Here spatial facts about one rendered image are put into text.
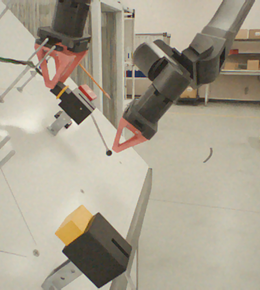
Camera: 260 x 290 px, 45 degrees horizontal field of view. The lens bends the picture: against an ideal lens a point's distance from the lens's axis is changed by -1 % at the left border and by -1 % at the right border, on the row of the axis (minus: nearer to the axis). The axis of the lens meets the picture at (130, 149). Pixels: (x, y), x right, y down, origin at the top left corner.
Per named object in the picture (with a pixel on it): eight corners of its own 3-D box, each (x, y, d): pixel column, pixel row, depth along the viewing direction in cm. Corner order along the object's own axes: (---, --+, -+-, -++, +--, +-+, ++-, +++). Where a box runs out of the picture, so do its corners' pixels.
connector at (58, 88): (68, 106, 61) (74, 98, 60) (48, 89, 60) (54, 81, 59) (71, 102, 63) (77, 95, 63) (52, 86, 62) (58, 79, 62)
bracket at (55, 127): (54, 136, 62) (72, 120, 61) (46, 127, 62) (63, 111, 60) (61, 129, 67) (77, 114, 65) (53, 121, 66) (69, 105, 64)
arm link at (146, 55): (218, 43, 55) (216, 76, 62) (179, 12, 61) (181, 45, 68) (162, 78, 54) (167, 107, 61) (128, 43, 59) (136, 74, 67)
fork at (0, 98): (6, 102, 56) (58, 46, 52) (1, 104, 54) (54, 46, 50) (-3, 94, 56) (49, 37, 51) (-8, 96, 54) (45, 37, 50)
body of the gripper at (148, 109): (123, 117, 57) (149, 85, 54) (129, 104, 66) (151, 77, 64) (151, 139, 58) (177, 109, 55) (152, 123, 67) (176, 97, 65)
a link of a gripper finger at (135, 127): (98, 144, 62) (128, 109, 59) (105, 133, 68) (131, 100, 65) (126, 165, 63) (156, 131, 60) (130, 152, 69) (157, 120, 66)
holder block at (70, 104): (78, 125, 61) (92, 112, 60) (57, 105, 60) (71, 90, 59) (83, 120, 65) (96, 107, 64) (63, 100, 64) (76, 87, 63)
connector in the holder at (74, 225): (65, 246, 34) (83, 233, 33) (53, 234, 34) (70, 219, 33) (77, 228, 38) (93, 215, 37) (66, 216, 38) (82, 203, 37)
